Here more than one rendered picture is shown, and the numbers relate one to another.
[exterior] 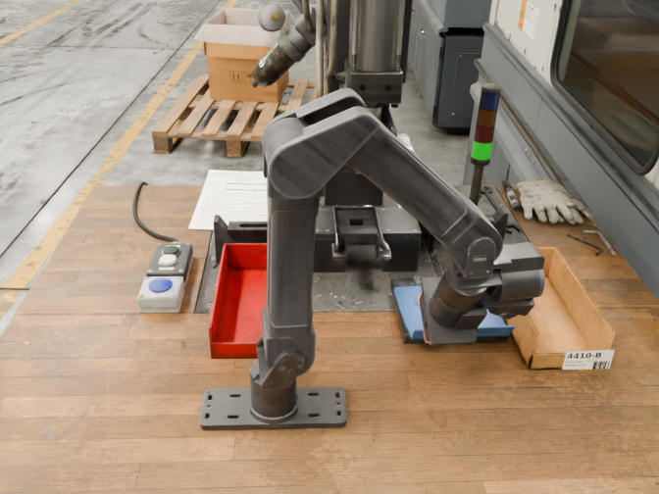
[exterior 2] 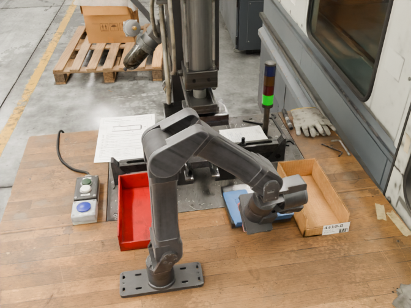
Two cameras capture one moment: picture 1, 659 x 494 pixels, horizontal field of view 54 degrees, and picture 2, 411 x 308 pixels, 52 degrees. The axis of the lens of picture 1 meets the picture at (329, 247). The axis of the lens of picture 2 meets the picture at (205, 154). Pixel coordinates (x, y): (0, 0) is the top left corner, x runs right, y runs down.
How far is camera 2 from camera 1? 0.19 m
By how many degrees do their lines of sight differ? 6
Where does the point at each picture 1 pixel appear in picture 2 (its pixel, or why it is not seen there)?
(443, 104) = (241, 35)
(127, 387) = (74, 275)
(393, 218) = not seen: hidden behind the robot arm
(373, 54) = (198, 61)
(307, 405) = (180, 275)
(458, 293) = (260, 209)
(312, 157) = (172, 156)
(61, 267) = (19, 198)
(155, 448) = not seen: outside the picture
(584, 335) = (334, 212)
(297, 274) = (169, 212)
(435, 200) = (243, 165)
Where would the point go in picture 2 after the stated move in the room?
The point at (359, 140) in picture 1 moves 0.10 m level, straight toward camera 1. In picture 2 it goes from (198, 144) to (200, 178)
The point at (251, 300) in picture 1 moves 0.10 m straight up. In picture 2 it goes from (139, 209) to (135, 183)
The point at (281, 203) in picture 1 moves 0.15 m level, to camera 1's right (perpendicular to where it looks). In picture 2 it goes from (157, 179) to (235, 173)
